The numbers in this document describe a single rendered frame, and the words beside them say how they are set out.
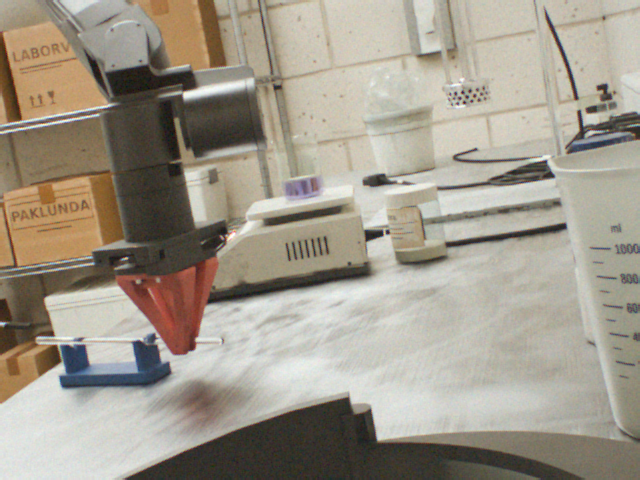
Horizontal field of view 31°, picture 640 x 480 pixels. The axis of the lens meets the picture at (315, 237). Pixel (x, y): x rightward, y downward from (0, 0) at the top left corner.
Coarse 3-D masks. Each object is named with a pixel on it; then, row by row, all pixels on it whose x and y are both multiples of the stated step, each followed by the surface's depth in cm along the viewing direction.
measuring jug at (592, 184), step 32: (576, 160) 67; (608, 160) 68; (576, 192) 60; (608, 192) 58; (576, 224) 61; (608, 224) 59; (576, 256) 63; (608, 256) 59; (608, 288) 60; (608, 320) 61; (608, 352) 62; (608, 384) 64
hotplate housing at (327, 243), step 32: (256, 224) 129; (288, 224) 125; (320, 224) 124; (352, 224) 124; (224, 256) 125; (256, 256) 125; (288, 256) 125; (320, 256) 125; (352, 256) 125; (224, 288) 126; (256, 288) 126
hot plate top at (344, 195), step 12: (336, 192) 130; (348, 192) 128; (264, 204) 132; (276, 204) 129; (288, 204) 127; (300, 204) 125; (312, 204) 125; (324, 204) 124; (336, 204) 124; (252, 216) 125; (264, 216) 125; (276, 216) 125
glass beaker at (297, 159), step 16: (272, 144) 127; (288, 144) 125; (304, 144) 126; (288, 160) 126; (304, 160) 126; (320, 160) 128; (288, 176) 126; (304, 176) 126; (320, 176) 127; (288, 192) 127; (304, 192) 126; (320, 192) 127
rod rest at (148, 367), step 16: (80, 336) 101; (64, 352) 99; (80, 352) 101; (144, 352) 95; (64, 368) 99; (80, 368) 100; (96, 368) 99; (112, 368) 98; (128, 368) 97; (144, 368) 95; (160, 368) 96; (64, 384) 99; (80, 384) 98; (96, 384) 97; (112, 384) 97
